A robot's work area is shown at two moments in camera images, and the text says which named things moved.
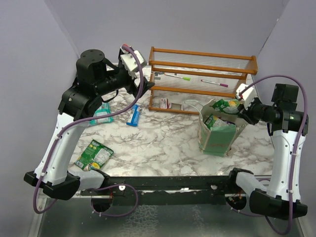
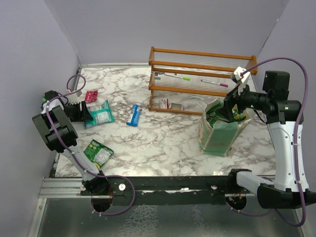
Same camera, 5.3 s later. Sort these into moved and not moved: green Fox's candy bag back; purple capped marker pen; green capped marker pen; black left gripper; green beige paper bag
Moved: black left gripper; green Fox's candy bag back
Not moved: green beige paper bag; green capped marker pen; purple capped marker pen
